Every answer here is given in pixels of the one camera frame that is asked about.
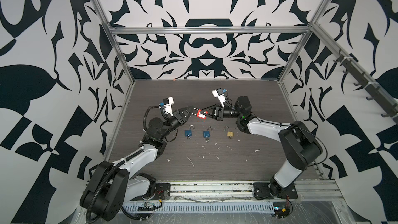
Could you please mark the white cable duct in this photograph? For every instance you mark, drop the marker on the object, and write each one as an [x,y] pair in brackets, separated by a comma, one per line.
[199,208]

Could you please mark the blue padlock near left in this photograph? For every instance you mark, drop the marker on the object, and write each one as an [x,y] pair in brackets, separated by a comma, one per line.
[188,132]

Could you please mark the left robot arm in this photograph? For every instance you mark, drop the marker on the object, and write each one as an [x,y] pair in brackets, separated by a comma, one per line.
[114,183]

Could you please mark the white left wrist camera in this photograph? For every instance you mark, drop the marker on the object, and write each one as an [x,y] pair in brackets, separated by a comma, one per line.
[166,106]

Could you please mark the wall hook rail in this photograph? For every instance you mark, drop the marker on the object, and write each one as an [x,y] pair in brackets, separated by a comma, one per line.
[365,81]

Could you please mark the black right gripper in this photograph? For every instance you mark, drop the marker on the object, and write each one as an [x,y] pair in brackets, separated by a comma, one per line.
[219,113]

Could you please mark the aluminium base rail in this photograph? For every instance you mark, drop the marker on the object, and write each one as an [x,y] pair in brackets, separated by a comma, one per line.
[308,190]

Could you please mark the red safety padlock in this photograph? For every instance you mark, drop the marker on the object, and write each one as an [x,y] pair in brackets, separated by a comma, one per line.
[200,114]

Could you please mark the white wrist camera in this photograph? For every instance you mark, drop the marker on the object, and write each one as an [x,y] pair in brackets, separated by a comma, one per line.
[166,106]
[220,94]

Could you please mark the blue padlock middle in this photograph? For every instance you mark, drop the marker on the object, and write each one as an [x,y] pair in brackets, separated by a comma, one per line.
[206,134]

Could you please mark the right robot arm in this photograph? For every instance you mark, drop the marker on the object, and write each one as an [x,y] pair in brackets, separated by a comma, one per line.
[300,146]

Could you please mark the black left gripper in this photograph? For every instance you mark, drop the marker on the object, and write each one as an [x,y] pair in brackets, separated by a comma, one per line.
[182,120]

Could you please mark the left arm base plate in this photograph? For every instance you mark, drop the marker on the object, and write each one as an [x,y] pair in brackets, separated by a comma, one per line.
[160,191]

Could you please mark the blue padlock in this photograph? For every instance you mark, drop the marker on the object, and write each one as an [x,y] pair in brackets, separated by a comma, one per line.
[188,132]
[206,134]

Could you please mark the brass padlock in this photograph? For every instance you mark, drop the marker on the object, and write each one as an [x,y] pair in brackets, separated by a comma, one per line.
[229,133]

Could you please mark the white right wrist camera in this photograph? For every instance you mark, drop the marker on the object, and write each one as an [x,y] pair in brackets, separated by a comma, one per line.
[220,94]

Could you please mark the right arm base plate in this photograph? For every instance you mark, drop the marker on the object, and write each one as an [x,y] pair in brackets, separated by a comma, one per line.
[264,191]

